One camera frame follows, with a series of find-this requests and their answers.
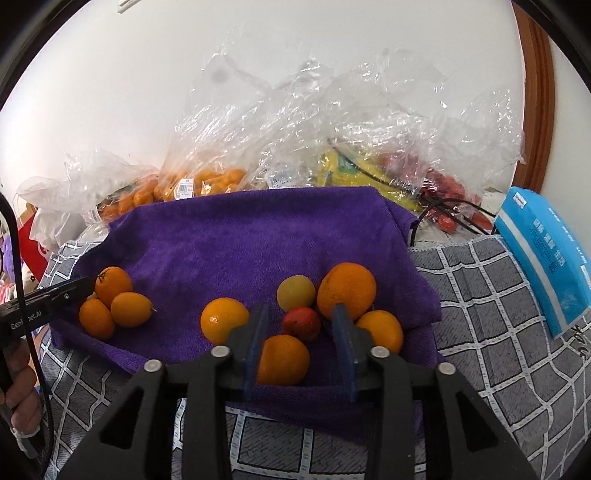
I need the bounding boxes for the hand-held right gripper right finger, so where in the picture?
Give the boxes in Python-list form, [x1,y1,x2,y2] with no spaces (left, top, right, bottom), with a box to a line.
[332,302,539,480]

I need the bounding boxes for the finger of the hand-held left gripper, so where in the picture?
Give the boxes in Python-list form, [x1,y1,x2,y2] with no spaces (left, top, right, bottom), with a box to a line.
[27,275,96,310]

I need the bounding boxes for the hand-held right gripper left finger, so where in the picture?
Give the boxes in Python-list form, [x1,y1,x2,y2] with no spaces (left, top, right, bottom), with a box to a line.
[55,302,269,480]

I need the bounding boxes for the small red tomato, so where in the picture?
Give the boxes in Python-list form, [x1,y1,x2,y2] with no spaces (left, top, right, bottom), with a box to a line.
[281,307,321,342]

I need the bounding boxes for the orange mandarin with stem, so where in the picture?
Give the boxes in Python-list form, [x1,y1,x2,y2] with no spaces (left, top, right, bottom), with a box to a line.
[95,266,134,308]

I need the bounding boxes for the yellow-green plum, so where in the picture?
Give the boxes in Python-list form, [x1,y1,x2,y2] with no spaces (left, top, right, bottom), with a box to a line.
[277,274,317,312]

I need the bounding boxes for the person's left hand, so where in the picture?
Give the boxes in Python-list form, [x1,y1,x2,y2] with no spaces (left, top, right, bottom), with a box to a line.
[0,340,42,432]

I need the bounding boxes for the red paper bag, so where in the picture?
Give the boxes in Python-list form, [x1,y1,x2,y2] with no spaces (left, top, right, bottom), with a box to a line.
[28,217,54,265]

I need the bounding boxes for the white plastic bag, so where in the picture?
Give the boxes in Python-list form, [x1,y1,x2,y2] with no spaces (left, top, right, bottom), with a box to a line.
[16,178,88,250]

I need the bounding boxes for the purple towel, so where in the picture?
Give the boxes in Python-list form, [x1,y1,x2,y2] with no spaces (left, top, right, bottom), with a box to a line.
[48,186,441,439]

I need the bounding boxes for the grey checked blanket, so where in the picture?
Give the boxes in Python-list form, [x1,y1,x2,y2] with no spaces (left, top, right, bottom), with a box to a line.
[37,233,591,480]

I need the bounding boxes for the yellow package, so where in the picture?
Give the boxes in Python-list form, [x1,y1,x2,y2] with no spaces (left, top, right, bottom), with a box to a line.
[318,148,416,210]

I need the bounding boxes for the labelled clear bag of mandarins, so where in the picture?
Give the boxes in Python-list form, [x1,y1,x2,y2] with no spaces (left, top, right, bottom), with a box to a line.
[157,92,278,205]

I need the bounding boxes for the blue tissue pack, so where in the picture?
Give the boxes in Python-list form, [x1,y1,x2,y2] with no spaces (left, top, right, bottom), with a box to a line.
[493,186,591,337]

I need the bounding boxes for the large crumpled clear plastic bag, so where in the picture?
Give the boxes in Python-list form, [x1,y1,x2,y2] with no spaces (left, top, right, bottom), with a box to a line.
[175,44,527,217]

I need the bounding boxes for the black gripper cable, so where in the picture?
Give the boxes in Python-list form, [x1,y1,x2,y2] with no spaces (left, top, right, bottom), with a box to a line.
[0,191,58,460]

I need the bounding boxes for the wooden door frame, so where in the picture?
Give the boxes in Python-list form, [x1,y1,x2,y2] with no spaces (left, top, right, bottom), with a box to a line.
[510,4,555,195]

